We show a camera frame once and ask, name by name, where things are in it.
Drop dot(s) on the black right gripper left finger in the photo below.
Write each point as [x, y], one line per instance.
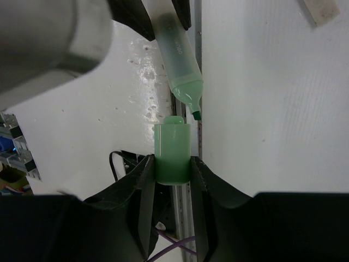
[112, 225]

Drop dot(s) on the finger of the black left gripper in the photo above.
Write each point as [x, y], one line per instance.
[133, 14]
[182, 8]

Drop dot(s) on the green highlighter cap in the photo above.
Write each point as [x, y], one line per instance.
[172, 151]

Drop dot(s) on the beige eraser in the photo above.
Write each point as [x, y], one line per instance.
[322, 11]

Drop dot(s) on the green highlighter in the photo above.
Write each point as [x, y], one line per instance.
[182, 70]

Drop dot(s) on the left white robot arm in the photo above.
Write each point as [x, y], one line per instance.
[47, 43]

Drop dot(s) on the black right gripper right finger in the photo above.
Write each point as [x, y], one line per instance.
[270, 226]

